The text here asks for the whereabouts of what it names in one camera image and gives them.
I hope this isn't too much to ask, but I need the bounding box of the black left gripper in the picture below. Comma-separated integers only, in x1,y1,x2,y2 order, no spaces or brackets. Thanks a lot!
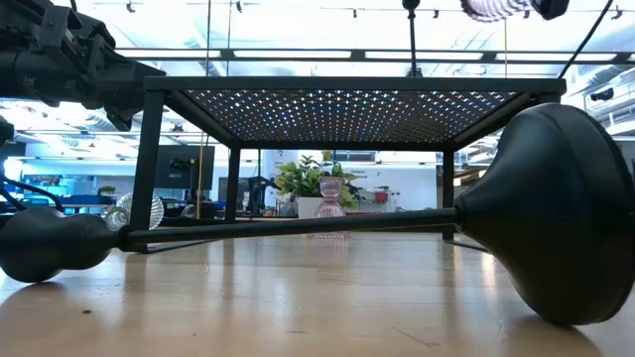
29,12,167,132

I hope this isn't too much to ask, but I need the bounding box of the clear ribbed glass candle holder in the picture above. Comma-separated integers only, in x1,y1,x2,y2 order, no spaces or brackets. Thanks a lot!
102,190,166,232

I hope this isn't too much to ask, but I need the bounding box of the black monitor screen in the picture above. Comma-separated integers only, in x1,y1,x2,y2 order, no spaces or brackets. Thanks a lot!
153,144,216,191

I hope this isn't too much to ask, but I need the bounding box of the yellow pole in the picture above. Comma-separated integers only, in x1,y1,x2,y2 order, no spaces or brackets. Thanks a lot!
194,131,207,220

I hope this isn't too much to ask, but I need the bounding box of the black overhead crossbar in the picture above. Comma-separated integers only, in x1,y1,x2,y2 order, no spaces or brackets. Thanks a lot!
114,47,635,64

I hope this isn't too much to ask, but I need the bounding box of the green plant in white pot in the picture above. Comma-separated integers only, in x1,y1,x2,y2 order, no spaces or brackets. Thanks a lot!
274,150,362,220

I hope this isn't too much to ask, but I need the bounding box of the black plunger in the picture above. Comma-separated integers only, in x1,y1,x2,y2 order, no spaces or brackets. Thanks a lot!
0,102,635,327

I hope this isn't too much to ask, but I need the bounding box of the black perforated metal shelf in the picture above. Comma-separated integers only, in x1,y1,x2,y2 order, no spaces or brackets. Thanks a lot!
129,75,568,255

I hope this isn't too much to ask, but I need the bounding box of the white machine with red part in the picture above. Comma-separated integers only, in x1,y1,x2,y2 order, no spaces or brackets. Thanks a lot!
355,185,403,215

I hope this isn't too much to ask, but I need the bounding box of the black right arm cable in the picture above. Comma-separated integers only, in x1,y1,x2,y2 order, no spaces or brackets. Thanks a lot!
559,0,616,79

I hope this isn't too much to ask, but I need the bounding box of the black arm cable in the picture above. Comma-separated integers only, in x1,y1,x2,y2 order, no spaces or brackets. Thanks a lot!
559,0,616,79
0,171,64,214

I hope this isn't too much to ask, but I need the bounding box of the black ceiling camera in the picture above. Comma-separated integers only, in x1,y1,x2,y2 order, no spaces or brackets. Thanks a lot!
588,86,616,103

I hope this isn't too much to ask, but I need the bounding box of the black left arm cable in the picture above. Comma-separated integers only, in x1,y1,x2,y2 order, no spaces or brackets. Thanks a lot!
0,171,64,214

